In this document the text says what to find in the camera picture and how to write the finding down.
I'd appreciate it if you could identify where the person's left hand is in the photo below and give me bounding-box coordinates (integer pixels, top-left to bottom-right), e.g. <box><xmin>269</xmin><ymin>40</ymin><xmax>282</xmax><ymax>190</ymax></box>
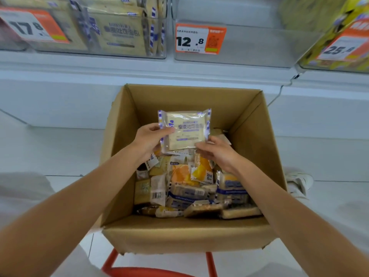
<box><xmin>132</xmin><ymin>123</ymin><xmax>176</xmax><ymax>165</ymax></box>

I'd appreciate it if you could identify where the person's right hand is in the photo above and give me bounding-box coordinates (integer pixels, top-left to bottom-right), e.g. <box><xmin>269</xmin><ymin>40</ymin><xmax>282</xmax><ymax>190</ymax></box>
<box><xmin>194</xmin><ymin>135</ymin><xmax>243</xmax><ymax>175</ymax></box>

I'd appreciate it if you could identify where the cream bread packet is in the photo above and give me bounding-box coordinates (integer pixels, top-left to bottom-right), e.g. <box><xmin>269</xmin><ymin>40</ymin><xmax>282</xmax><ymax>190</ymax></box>
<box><xmin>157</xmin><ymin>108</ymin><xmax>212</xmax><ymax>155</ymax></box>

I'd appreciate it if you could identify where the person's right forearm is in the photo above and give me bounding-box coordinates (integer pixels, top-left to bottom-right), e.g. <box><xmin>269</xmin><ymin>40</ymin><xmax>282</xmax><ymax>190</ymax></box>
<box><xmin>231</xmin><ymin>159</ymin><xmax>369</xmax><ymax>277</ymax></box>

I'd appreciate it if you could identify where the person's left forearm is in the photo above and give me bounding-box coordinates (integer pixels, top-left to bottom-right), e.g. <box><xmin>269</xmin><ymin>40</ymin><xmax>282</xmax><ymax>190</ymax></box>
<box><xmin>0</xmin><ymin>145</ymin><xmax>146</xmax><ymax>277</ymax></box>

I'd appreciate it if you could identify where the pile of mixed snack packets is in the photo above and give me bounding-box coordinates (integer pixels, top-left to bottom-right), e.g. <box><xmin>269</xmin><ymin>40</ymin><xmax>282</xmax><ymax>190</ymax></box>
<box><xmin>133</xmin><ymin>128</ymin><xmax>263</xmax><ymax>220</ymax></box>

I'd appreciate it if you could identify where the brown cardboard box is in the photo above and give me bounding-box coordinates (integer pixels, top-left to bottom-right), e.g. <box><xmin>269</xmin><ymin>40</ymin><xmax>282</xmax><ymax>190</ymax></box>
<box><xmin>99</xmin><ymin>83</ymin><xmax>289</xmax><ymax>256</ymax></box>

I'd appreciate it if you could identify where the orange and white price tag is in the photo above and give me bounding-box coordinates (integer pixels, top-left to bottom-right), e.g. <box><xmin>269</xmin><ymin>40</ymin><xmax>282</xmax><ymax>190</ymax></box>
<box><xmin>0</xmin><ymin>6</ymin><xmax>70</xmax><ymax>44</ymax></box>
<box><xmin>175</xmin><ymin>23</ymin><xmax>227</xmax><ymax>55</ymax></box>
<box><xmin>317</xmin><ymin>19</ymin><xmax>369</xmax><ymax>63</ymax></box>

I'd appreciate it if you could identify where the white shoe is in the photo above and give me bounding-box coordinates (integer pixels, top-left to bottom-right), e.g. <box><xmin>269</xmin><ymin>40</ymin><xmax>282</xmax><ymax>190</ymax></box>
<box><xmin>284</xmin><ymin>171</ymin><xmax>314</xmax><ymax>200</ymax></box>

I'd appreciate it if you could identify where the white store shelf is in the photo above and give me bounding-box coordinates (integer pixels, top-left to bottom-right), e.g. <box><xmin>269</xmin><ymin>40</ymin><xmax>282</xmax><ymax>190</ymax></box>
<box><xmin>0</xmin><ymin>50</ymin><xmax>369</xmax><ymax>140</ymax></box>

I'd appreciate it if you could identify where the row of cream bread packs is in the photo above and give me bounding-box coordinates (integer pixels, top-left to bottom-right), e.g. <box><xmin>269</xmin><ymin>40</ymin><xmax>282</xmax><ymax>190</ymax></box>
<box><xmin>27</xmin><ymin>0</ymin><xmax>167</xmax><ymax>57</ymax></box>

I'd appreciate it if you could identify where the red metal stool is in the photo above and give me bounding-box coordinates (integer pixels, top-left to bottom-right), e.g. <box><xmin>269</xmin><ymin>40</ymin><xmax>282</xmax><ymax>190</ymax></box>
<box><xmin>101</xmin><ymin>247</ymin><xmax>219</xmax><ymax>277</ymax></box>

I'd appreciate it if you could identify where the row of yellow snack packs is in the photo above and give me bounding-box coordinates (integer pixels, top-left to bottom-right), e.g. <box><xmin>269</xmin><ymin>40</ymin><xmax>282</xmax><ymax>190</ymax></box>
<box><xmin>278</xmin><ymin>0</ymin><xmax>369</xmax><ymax>71</ymax></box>

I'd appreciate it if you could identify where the thin grey cable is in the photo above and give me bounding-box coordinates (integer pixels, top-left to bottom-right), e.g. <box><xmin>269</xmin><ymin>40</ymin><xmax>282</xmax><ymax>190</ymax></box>
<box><xmin>267</xmin><ymin>73</ymin><xmax>301</xmax><ymax>108</ymax></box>

